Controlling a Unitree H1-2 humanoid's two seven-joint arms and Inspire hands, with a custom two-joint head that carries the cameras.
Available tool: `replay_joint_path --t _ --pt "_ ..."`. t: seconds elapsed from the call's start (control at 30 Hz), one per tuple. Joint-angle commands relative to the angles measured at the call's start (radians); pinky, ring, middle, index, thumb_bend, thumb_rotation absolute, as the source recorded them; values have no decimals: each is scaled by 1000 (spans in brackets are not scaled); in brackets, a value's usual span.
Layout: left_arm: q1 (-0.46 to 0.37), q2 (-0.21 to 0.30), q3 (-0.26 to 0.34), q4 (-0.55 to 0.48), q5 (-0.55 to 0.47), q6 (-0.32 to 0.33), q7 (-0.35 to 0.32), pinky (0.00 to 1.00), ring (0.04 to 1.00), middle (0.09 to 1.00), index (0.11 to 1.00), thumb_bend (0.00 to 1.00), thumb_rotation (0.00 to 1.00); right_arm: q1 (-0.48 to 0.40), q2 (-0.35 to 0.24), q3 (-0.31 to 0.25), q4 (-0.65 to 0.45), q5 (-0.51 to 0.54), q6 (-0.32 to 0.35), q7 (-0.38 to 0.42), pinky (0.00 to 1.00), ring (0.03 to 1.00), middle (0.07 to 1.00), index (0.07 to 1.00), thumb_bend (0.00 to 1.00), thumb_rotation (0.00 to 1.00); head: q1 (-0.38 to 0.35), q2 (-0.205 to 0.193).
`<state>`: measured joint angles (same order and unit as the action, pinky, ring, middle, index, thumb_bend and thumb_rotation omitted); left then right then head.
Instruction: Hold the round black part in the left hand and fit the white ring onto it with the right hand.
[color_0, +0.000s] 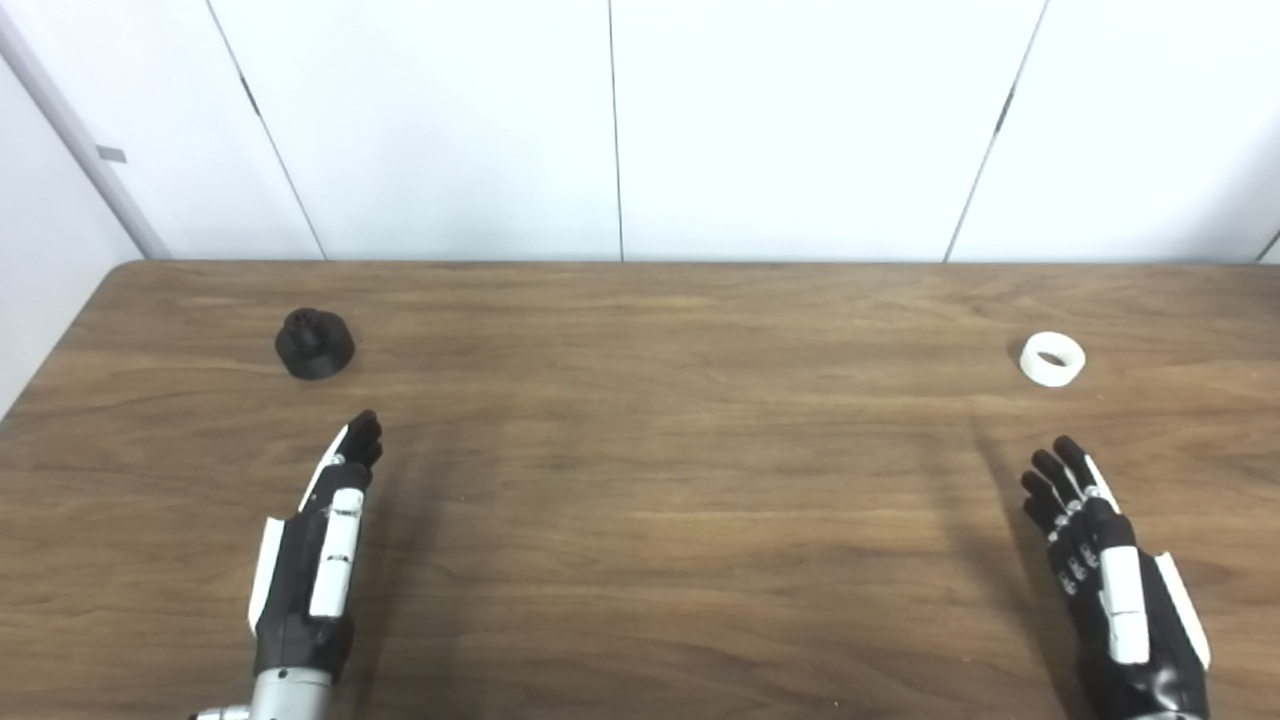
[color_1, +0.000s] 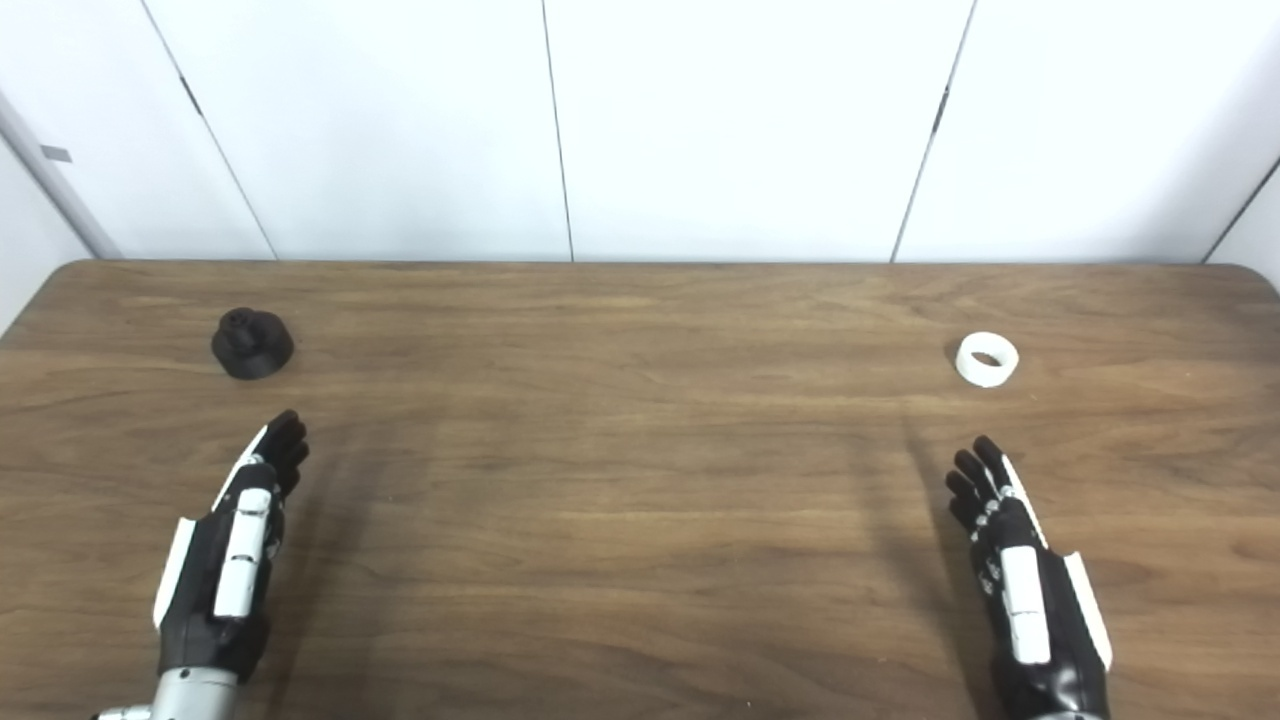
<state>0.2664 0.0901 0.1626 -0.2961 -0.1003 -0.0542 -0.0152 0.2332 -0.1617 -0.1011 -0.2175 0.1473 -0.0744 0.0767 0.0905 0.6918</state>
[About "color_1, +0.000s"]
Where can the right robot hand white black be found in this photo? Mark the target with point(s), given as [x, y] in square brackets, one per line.
[1045, 640]

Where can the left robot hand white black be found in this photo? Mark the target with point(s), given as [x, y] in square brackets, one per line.
[215, 590]

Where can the round black part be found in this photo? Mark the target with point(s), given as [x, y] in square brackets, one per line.
[252, 345]

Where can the grey corner pole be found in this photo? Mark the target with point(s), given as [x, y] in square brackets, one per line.
[60, 175]

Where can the small grey tag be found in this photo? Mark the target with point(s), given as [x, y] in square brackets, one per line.
[56, 154]

